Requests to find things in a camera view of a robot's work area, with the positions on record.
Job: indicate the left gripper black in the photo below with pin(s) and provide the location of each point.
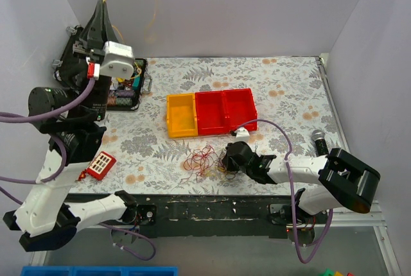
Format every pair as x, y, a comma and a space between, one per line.
90, 49

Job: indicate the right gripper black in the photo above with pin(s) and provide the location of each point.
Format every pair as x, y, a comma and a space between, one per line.
229, 159

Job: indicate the red plastic bin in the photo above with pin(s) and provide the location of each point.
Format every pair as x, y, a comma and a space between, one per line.
240, 109
210, 113

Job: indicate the yellow plastic bin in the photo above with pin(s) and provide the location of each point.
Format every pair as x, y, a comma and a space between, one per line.
181, 116

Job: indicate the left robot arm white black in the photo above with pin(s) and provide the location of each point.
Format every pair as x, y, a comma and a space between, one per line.
70, 115

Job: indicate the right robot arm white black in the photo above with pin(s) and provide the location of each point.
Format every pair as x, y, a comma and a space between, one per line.
339, 180

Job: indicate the black poker chip case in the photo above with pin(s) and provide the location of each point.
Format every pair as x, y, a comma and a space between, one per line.
124, 95

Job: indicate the black silver microphone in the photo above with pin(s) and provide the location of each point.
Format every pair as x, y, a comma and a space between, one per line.
318, 138

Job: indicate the red white toy block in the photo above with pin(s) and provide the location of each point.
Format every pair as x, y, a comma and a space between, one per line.
99, 167

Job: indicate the green red toy blocks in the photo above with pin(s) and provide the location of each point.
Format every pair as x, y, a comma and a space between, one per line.
329, 272

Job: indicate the blue plastic tray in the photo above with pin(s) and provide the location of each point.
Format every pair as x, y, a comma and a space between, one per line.
97, 270

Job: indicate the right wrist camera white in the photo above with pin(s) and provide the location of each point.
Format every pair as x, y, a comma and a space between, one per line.
240, 133

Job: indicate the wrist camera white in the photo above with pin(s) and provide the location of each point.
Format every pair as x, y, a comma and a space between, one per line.
240, 133
118, 60

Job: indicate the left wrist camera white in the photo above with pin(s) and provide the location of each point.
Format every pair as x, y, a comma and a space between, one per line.
118, 60

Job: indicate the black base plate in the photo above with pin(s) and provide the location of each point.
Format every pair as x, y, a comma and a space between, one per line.
212, 215

